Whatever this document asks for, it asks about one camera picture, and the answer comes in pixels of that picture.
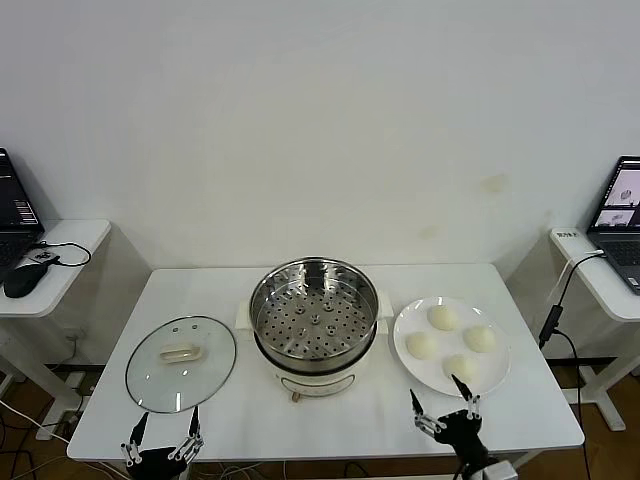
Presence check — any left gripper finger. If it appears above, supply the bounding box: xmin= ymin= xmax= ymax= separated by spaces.
xmin=119 ymin=411 xmax=150 ymax=467
xmin=168 ymin=405 xmax=206 ymax=462

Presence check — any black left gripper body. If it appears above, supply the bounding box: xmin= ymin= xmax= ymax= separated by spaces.
xmin=127 ymin=447 xmax=192 ymax=480

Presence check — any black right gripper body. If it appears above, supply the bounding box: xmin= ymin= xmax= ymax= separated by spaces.
xmin=433 ymin=410 xmax=490 ymax=469

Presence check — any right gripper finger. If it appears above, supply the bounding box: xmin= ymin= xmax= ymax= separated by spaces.
xmin=451 ymin=373 xmax=482 ymax=420
xmin=409 ymin=389 xmax=446 ymax=434

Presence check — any white steamed baozi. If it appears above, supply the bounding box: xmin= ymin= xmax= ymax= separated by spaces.
xmin=462 ymin=324 xmax=497 ymax=354
xmin=427 ymin=305 xmax=459 ymax=332
xmin=405 ymin=331 xmax=440 ymax=360
xmin=442 ymin=353 xmax=479 ymax=386

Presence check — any glass lid cream handle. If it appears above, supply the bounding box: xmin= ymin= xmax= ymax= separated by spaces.
xmin=124 ymin=314 xmax=238 ymax=414

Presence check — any stainless steel steamer basket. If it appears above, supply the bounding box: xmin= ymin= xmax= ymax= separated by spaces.
xmin=249 ymin=256 xmax=380 ymax=364

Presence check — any white round plate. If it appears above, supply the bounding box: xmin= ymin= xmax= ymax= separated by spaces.
xmin=392 ymin=296 xmax=512 ymax=399

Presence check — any cream electric cooker pot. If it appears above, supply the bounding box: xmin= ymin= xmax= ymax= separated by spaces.
xmin=234 ymin=287 xmax=392 ymax=403

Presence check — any white table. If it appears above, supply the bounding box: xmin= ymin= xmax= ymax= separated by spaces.
xmin=66 ymin=263 xmax=586 ymax=480

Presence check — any white side desk with power strip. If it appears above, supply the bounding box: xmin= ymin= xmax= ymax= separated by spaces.
xmin=542 ymin=227 xmax=640 ymax=431

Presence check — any white side desk with mouse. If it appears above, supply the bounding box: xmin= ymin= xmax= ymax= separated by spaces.
xmin=0 ymin=218 xmax=112 ymax=441

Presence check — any black computer mouse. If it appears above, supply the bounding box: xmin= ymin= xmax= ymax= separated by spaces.
xmin=3 ymin=262 xmax=51 ymax=299

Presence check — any grey laptop with image windows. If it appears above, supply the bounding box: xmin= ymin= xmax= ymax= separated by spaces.
xmin=585 ymin=155 xmax=640 ymax=295

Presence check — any black laptop dark screen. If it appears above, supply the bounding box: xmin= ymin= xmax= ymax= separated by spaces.
xmin=0 ymin=147 xmax=46 ymax=284

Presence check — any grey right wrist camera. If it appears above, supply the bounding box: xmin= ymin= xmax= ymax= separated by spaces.
xmin=480 ymin=459 xmax=519 ymax=480

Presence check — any white floor cable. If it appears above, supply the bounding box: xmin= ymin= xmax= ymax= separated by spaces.
xmin=0 ymin=399 xmax=70 ymax=444

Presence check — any black cable with adapter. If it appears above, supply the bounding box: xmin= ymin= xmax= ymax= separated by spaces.
xmin=538 ymin=251 xmax=604 ymax=480

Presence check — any white laptop cable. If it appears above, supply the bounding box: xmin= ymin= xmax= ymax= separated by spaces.
xmin=547 ymin=248 xmax=605 ymax=304

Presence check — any black looped desk cable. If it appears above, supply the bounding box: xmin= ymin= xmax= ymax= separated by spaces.
xmin=37 ymin=241 xmax=93 ymax=269

